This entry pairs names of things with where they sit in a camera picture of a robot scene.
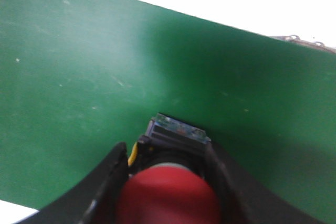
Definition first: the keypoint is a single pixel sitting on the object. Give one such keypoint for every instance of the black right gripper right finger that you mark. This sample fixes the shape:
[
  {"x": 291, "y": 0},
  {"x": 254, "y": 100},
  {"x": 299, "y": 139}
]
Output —
[{"x": 242, "y": 198}]

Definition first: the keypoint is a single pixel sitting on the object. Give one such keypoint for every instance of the red mushroom push button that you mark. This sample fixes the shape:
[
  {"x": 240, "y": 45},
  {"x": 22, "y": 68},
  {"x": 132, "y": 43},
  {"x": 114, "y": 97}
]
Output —
[{"x": 167, "y": 182}]

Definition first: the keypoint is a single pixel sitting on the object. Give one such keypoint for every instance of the green conveyor belt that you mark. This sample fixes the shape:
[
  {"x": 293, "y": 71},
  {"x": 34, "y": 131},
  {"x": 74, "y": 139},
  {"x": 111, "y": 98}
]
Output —
[{"x": 78, "y": 76}]

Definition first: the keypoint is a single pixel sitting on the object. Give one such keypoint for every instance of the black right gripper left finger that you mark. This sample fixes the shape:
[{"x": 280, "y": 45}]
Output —
[{"x": 93, "y": 199}]

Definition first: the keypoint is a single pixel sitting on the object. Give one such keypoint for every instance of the aluminium conveyor frame rail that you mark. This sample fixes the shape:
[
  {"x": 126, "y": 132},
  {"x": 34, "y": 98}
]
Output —
[{"x": 318, "y": 45}]

